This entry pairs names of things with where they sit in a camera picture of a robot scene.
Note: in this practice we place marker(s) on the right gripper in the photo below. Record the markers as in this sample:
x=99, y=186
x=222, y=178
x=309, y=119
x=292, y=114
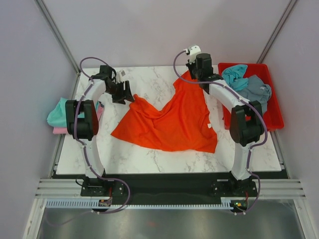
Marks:
x=190, y=66

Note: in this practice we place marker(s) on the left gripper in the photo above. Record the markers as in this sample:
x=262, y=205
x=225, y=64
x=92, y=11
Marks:
x=124, y=95

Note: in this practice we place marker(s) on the orange t shirt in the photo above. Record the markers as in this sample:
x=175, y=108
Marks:
x=182, y=124

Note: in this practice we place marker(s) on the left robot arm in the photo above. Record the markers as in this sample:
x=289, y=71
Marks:
x=83, y=124

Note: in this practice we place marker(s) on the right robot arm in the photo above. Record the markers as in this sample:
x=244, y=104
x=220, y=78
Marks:
x=247, y=128

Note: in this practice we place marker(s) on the folded pink t shirt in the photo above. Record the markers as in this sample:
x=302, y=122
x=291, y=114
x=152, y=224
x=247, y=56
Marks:
x=63, y=130

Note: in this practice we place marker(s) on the cyan t shirt in bin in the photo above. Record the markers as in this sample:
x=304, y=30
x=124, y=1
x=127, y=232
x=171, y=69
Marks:
x=234, y=77

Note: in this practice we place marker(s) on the grey t shirt in bin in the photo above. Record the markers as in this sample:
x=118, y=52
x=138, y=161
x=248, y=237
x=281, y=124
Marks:
x=257, y=90

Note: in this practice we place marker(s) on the folded teal t shirt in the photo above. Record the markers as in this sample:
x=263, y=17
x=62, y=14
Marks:
x=57, y=117

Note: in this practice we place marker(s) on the red plastic bin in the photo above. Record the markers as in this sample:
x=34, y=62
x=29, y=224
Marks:
x=272, y=117

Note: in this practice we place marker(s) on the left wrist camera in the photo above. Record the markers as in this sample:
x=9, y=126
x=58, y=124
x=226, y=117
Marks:
x=120, y=76

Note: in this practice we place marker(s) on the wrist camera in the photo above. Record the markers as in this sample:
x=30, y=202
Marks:
x=120, y=76
x=192, y=52

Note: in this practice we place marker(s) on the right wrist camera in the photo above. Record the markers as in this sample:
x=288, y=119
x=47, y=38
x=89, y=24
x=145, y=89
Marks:
x=192, y=52

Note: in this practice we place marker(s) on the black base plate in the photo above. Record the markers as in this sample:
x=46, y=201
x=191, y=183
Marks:
x=173, y=189

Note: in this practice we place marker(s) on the left corner frame post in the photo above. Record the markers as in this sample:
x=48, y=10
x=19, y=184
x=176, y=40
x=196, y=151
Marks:
x=57, y=34

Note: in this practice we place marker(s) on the corner frame post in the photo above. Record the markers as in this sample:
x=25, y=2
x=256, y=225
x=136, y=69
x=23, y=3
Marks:
x=277, y=30
x=57, y=34

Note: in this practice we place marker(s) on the right corner frame post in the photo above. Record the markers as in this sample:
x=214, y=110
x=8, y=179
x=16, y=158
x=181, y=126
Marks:
x=277, y=30

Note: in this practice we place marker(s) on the white cable duct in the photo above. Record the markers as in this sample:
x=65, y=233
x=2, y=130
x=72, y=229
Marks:
x=107, y=204

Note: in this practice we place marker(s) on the aluminium frame rail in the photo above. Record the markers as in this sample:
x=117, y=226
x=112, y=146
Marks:
x=270, y=189

